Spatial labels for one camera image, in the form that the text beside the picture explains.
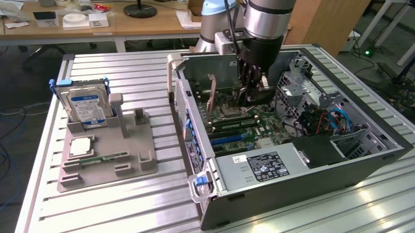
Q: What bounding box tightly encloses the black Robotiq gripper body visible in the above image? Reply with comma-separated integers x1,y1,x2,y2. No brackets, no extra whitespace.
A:
239,36,285,72

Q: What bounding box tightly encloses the graphics card with metal bracket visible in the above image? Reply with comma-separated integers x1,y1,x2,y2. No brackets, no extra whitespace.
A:
207,73,276,115

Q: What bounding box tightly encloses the perforated metal disk bay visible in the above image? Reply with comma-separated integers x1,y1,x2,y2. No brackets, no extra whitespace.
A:
275,70,325,117

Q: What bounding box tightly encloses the CPU socket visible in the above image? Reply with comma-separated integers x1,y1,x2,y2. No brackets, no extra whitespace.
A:
219,104,244,118

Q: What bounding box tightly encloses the green motherboard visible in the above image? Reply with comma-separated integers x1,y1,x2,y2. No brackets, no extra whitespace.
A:
194,88,293,157

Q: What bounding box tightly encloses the RAM stick with black chips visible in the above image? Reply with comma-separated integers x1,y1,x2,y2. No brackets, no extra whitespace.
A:
212,118,256,132

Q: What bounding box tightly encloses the wooden cabinet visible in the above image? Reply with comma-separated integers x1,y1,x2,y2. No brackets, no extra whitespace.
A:
285,0,373,56

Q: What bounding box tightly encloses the white booklet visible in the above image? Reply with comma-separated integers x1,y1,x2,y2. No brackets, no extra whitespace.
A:
175,11,204,30

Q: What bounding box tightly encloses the blue expansion slot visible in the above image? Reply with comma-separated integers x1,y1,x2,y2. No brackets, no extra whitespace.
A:
210,134,247,146

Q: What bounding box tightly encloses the brown cardboard box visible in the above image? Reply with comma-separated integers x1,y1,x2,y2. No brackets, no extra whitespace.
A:
187,0,206,23

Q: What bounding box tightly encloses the white floor socket box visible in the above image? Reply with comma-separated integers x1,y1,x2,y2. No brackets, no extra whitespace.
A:
346,31,363,53

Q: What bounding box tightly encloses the grey power supply unit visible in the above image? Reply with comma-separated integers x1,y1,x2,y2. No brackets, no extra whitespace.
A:
215,143,309,191

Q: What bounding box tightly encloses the black round stand base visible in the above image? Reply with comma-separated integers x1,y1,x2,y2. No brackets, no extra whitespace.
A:
123,0,159,19

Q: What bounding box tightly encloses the grey angled disk bay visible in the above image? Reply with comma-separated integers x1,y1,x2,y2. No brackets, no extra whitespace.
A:
330,128,390,161

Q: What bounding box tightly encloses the black open PC case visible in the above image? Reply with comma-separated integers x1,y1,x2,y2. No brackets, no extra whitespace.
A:
166,47,415,231

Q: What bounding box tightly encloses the small white labelled box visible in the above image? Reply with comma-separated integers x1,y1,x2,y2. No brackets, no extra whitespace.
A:
88,12,110,29

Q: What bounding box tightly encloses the hard disk in blue caddy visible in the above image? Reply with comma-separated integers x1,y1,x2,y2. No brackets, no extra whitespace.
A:
48,75,114,128

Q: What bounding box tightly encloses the grey parts rack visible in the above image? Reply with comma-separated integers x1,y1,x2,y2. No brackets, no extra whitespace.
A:
58,93,160,193

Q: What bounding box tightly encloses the green RAM stick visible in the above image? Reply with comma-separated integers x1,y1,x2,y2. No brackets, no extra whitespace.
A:
79,154,123,167

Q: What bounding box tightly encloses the silver CPU chip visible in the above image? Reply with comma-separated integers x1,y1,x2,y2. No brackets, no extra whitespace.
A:
70,138,94,156

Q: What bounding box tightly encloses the wooden desk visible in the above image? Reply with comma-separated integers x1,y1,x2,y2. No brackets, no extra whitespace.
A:
0,0,293,53

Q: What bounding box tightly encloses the white box with black top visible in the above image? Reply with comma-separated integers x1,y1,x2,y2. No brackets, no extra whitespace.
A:
32,11,62,28

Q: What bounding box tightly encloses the white paper tag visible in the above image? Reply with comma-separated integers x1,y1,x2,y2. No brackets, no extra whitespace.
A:
4,21,30,29

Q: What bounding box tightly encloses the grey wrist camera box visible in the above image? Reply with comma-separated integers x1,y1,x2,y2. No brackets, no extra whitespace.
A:
214,28,254,56

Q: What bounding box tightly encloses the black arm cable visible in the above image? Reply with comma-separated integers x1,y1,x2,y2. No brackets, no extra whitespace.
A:
223,0,243,57

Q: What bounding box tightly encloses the blue wire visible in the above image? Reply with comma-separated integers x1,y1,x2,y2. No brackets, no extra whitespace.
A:
327,109,354,133

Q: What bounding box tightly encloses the white table frame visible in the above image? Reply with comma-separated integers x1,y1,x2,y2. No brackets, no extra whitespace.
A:
355,0,415,66

